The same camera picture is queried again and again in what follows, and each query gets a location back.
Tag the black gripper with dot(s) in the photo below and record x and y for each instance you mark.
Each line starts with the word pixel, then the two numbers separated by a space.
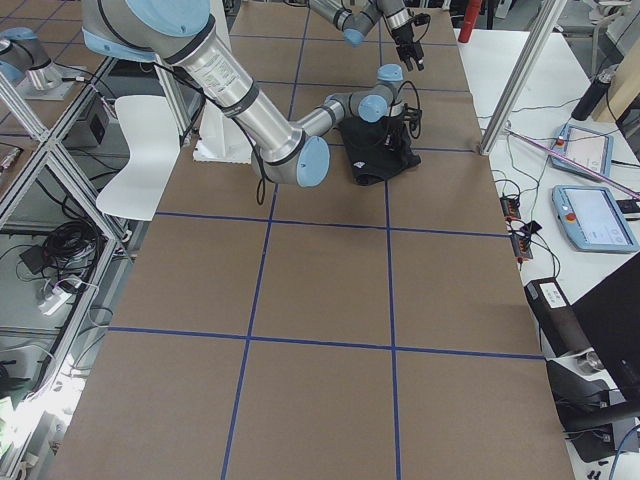
pixel 404 39
pixel 393 125

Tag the black graphic t-shirt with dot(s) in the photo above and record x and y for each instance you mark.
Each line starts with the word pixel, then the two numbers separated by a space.
pixel 369 160

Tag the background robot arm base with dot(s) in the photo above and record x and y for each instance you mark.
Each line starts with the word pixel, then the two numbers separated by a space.
pixel 29 68

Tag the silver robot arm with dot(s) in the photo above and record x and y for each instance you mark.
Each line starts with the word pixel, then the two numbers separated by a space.
pixel 395 15
pixel 184 34

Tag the red cylinder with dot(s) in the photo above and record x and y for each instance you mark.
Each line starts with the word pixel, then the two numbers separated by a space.
pixel 471 15

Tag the orange terminal block strip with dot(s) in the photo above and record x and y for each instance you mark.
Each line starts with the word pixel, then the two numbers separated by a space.
pixel 517 228

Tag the black water bottle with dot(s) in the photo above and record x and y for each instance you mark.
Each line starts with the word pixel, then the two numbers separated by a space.
pixel 597 89

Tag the far teach pendant tablet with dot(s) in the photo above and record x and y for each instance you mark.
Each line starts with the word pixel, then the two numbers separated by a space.
pixel 586 147

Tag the teach pendant tablet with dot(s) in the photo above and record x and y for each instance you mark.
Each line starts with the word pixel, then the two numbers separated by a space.
pixel 592 220
pixel 586 147

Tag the near teach pendant tablet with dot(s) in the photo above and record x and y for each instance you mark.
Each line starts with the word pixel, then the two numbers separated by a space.
pixel 592 220

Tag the white plastic chair seat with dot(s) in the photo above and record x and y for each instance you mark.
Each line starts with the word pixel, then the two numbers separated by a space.
pixel 153 141

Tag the aluminium frame post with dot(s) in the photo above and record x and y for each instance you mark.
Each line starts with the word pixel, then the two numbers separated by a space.
pixel 535 43

